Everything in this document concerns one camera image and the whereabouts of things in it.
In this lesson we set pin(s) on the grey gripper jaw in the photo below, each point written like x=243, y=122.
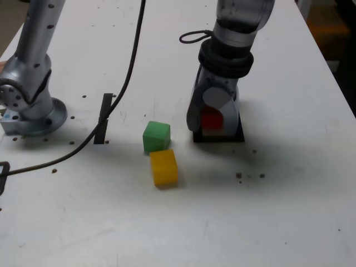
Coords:
x=232, y=116
x=193, y=111

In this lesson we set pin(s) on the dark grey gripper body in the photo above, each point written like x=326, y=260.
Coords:
x=219, y=80

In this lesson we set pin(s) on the red cube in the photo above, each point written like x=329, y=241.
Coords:
x=211, y=121

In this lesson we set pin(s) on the green cube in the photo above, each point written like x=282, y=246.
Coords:
x=155, y=139

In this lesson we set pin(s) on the yellow cube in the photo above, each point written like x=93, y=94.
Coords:
x=164, y=169

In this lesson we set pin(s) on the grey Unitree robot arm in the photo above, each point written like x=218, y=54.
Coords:
x=36, y=36

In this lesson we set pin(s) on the black tape square outline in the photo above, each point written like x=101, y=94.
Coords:
x=217, y=139

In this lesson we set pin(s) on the black tape strip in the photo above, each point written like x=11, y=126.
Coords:
x=103, y=101

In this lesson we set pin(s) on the small black square frame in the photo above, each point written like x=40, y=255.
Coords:
x=5, y=166

